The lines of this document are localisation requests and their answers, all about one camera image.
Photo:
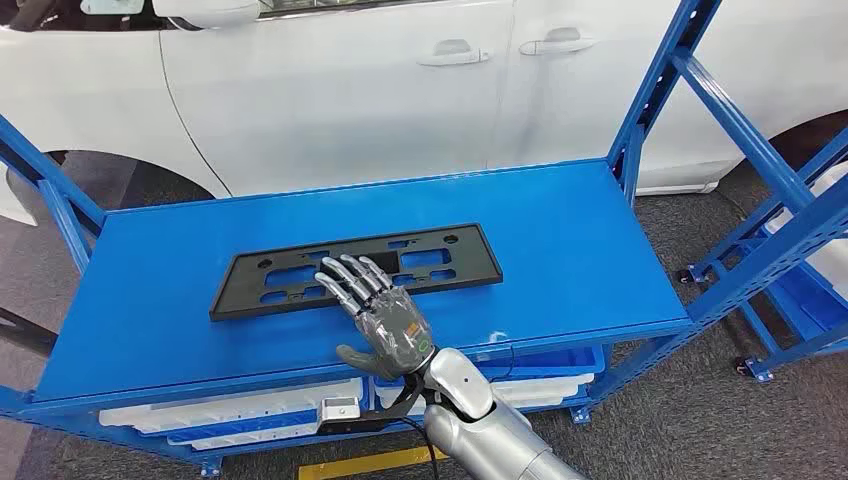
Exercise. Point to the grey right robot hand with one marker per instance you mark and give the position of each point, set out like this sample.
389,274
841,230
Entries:
397,331

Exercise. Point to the black plastic plate frame part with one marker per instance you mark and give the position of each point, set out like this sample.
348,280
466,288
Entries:
474,258

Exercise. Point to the blue metal shelf rack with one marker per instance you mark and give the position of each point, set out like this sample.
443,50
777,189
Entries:
166,298

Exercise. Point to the yellow floor tape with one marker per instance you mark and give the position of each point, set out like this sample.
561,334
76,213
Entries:
371,464

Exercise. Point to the white car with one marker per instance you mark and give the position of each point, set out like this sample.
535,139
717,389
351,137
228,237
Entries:
331,99

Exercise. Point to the black caster wheel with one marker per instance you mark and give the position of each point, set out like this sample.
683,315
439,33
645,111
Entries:
686,277
752,370

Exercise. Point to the white car side mirror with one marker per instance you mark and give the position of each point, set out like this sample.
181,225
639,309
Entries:
205,12

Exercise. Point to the blue wheeled metal rack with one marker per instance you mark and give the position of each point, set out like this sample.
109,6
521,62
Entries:
805,350

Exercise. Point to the black camera bracket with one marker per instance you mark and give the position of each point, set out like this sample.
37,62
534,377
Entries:
387,416

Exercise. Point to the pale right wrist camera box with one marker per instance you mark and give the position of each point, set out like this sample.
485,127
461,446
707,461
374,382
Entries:
338,412

